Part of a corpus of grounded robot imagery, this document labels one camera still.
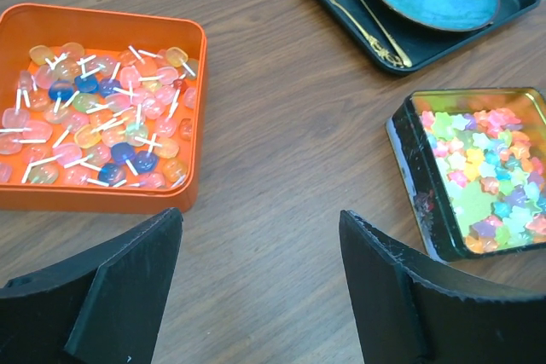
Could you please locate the black tin of star candies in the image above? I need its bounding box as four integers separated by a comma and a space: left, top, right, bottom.
386, 88, 545, 263

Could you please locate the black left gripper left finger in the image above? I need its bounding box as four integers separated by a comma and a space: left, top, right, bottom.
1, 208, 183, 363

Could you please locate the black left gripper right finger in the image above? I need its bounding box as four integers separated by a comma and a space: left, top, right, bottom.
339, 211, 545, 363

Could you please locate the black serving tray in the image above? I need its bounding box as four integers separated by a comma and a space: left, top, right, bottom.
317, 0, 540, 75

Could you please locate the gold fork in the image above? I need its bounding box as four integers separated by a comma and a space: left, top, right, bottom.
328, 0, 406, 67

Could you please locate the orange box of lollipops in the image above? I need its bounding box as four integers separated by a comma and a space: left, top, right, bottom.
1, 3, 207, 214

